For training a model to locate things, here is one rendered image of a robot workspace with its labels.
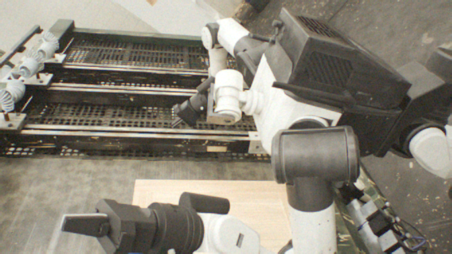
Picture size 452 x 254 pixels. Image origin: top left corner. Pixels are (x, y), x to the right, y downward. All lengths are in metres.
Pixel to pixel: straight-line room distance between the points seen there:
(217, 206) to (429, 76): 0.59
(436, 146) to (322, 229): 0.42
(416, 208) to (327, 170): 1.48
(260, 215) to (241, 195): 0.11
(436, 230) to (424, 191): 0.22
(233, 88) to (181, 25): 4.00
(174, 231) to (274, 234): 0.62
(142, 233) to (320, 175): 0.31
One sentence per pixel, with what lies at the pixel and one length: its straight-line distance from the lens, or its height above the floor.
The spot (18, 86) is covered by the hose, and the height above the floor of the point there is 1.85.
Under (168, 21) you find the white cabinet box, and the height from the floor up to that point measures 1.02.
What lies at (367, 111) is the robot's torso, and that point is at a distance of 0.79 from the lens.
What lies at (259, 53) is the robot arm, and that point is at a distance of 0.99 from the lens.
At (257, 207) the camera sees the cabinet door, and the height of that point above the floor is 1.02.
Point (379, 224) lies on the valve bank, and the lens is 1.20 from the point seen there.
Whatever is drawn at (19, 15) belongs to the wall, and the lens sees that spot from 6.69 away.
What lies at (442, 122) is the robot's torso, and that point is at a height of 0.96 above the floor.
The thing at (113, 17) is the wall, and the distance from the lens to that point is 6.29.
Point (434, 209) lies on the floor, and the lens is 2.04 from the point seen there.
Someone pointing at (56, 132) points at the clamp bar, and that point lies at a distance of 1.44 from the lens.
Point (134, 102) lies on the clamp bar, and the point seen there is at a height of 1.41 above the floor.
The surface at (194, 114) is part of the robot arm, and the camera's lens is 1.45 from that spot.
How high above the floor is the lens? 1.73
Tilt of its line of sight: 26 degrees down
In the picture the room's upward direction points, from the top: 59 degrees counter-clockwise
